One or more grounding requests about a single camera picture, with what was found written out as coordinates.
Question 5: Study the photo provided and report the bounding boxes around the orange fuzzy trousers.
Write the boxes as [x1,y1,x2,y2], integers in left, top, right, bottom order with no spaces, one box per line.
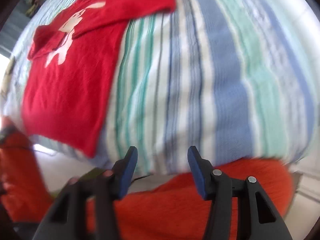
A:
[86,157,295,240]

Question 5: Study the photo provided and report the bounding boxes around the orange fuzzy sleeve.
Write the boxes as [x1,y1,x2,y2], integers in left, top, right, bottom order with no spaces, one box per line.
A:
[1,116,53,223]

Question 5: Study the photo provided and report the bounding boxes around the striped blue green bedspread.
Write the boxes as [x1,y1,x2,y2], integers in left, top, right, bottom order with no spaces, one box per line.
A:
[1,0,319,174]

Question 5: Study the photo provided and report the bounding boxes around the red knit sweater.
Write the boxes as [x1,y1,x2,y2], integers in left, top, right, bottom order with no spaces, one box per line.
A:
[21,0,176,158]

